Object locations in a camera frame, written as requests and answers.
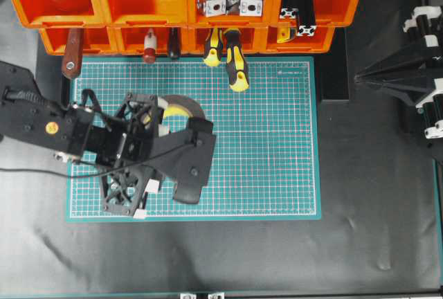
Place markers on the red white tool handle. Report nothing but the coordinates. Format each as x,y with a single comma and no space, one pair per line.
150,47

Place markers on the orange bin bottom right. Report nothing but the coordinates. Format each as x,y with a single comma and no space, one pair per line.
319,43

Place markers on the brown wooden tool handle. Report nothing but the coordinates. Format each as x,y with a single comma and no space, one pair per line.
73,54

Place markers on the green cutting mat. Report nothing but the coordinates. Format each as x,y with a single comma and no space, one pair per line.
265,165

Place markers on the silver corner bracket lower left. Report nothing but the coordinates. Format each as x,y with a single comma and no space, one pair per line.
211,8

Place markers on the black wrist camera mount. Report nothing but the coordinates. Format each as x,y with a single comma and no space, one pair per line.
185,157

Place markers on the yellow black utility knife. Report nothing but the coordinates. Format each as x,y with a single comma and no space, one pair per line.
286,34

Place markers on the silver bracket bottom right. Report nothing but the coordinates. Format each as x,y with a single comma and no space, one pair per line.
219,295

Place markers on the silver corner bracket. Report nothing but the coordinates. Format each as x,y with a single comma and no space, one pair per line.
250,8
211,8

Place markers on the long yellow black screwdriver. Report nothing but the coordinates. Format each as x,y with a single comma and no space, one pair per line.
236,65

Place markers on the short yellow black screwdriver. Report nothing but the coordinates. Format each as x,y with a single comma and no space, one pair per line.
213,47

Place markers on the silver bracket bottom left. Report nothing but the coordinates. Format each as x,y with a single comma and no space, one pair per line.
188,296

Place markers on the black aluminium extrusion right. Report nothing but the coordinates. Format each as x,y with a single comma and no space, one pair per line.
306,18

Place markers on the silver corner bracket lower right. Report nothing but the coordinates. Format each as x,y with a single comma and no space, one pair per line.
250,8

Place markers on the yellow foam tape roll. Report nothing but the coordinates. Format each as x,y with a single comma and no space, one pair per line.
181,106

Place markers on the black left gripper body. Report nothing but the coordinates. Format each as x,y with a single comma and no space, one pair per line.
117,144

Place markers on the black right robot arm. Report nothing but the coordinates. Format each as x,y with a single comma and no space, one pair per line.
413,74

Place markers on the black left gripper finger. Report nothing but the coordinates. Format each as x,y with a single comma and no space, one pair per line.
141,109
125,193

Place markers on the dark brown tool handle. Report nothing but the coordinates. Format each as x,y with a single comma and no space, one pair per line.
174,44

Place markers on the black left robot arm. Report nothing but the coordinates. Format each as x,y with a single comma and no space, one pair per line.
29,117

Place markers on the orange bin bottom left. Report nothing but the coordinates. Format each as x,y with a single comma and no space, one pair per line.
97,41

